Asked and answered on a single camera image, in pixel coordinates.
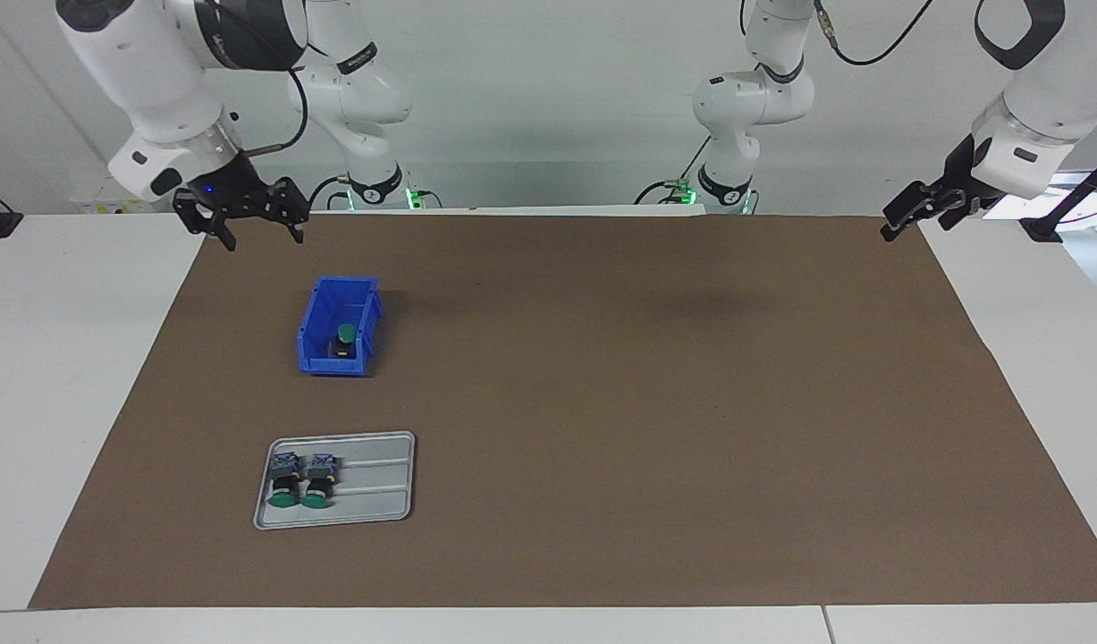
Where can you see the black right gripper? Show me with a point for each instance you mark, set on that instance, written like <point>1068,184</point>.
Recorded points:
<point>231,188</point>

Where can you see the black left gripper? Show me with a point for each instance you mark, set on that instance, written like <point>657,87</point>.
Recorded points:
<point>959,174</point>

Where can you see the green push button switch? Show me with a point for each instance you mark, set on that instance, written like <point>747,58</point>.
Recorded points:
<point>343,333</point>
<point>317,487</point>
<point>284,487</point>

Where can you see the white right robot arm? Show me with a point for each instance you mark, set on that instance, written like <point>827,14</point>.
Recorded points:
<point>155,72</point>

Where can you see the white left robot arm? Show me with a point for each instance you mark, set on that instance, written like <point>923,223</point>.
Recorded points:
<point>1040,98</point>

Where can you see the blue plastic storage bin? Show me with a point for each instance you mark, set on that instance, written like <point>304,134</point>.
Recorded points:
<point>320,362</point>

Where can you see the silver metal tray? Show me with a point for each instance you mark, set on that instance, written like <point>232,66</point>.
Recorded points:
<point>378,492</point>

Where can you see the brown table mat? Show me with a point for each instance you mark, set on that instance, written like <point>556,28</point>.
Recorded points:
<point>602,492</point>

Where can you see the white wall box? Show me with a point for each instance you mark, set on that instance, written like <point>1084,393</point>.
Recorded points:
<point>119,195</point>

